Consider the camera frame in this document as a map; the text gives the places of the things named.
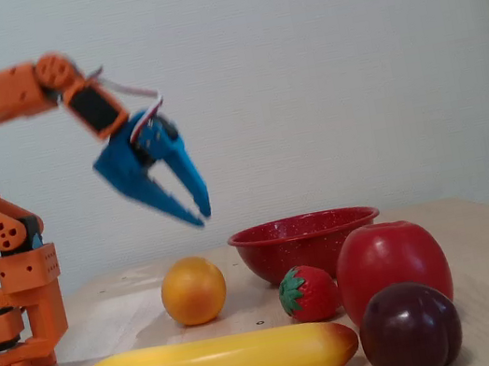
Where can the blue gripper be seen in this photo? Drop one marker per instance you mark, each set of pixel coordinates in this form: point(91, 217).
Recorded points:
point(162, 152)

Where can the yellow-orange toy peach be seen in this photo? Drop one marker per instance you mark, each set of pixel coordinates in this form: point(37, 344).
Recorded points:
point(193, 291)

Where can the orange robot base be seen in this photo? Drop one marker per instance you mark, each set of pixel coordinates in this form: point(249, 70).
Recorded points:
point(42, 313)

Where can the red speckled bowl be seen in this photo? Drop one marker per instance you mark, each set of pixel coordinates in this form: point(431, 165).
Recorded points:
point(285, 251)

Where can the red toy strawberry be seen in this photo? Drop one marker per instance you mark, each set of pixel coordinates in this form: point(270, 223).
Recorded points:
point(311, 294)

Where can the red toy apple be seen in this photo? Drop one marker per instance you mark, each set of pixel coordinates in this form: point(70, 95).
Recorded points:
point(388, 257)

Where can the dark purple toy plum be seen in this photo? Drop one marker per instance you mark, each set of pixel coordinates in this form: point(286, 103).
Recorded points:
point(410, 331)

